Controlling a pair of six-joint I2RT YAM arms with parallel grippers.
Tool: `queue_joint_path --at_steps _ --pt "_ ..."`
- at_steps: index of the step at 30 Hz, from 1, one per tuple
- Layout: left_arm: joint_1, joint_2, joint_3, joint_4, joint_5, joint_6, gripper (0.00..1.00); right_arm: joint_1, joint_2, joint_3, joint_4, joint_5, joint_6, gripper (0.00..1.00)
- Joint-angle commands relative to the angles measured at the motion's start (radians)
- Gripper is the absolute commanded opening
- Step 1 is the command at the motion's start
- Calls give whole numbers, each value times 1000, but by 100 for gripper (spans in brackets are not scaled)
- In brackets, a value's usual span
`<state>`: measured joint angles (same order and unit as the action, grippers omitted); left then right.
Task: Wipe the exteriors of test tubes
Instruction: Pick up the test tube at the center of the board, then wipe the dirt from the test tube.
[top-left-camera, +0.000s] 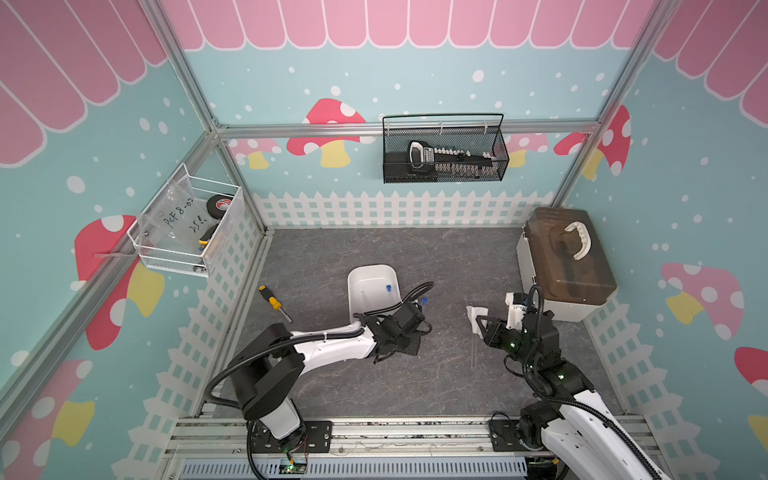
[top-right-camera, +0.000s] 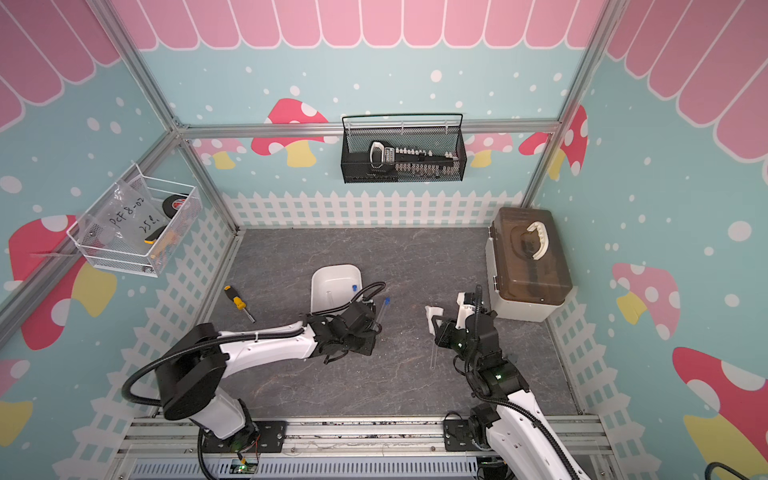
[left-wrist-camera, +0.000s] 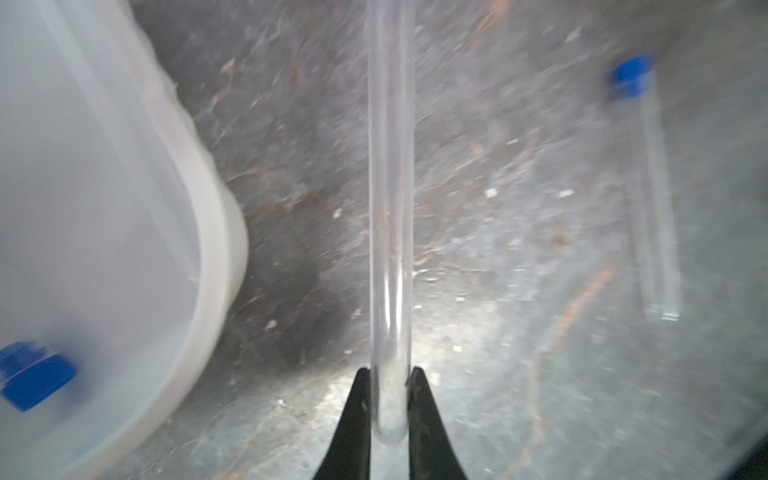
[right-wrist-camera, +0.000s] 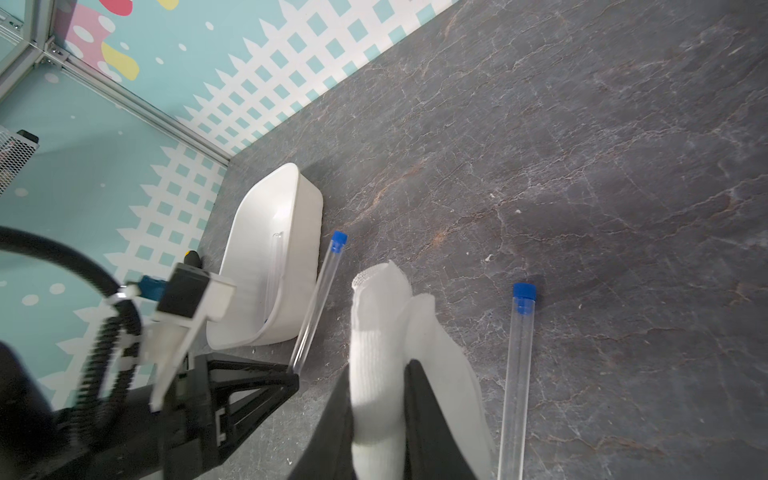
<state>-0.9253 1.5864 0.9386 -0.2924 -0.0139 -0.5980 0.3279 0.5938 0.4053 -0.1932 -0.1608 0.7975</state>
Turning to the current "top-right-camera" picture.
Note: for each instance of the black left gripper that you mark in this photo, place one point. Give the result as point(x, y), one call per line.
point(365, 327)

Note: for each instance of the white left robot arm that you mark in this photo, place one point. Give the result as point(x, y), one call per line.
point(185, 382)

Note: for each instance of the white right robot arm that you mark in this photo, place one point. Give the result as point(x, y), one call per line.
point(509, 419)

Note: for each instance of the white rectangular plastic tray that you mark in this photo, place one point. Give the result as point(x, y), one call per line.
point(335, 278)

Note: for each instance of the brown lidded storage box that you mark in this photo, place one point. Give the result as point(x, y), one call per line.
point(528, 275)

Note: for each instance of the yellow black screwdriver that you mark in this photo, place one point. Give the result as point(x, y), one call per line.
point(234, 296)

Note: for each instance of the black socket tool set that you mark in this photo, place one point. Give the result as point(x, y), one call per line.
point(406, 164)

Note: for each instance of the black tape roll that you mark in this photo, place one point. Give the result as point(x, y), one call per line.
point(172, 204)

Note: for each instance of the clear labelled plastic bag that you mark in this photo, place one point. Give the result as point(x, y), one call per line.
point(126, 221)

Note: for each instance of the black wire mesh basket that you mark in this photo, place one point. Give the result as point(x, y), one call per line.
point(438, 132)

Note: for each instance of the white wire wall basket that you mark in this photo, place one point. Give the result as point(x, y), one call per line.
point(163, 249)

